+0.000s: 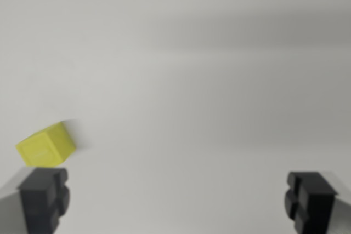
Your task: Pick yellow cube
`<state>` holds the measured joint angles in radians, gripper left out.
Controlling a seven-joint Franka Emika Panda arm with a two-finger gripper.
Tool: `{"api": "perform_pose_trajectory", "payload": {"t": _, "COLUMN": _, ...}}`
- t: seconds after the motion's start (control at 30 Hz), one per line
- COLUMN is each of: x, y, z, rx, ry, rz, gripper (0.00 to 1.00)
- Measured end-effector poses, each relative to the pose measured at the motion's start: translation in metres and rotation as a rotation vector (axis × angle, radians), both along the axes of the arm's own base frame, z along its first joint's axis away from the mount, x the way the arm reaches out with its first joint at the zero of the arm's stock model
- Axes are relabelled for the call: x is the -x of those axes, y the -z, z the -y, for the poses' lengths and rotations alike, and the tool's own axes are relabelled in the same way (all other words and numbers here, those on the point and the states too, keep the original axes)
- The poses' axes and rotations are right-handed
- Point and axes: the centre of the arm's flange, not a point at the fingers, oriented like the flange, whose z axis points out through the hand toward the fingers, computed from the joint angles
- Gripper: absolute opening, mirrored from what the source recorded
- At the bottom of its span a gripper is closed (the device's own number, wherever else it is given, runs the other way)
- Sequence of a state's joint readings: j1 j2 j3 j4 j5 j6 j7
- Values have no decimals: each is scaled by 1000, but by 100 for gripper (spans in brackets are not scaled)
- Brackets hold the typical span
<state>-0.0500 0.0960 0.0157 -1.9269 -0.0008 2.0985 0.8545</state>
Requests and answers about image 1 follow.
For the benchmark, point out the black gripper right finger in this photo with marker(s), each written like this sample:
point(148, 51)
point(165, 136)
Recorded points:
point(315, 204)

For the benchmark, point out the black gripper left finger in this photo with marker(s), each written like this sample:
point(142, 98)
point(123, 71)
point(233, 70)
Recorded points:
point(38, 198)

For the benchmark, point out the yellow cube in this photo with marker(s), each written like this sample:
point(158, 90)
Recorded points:
point(46, 147)

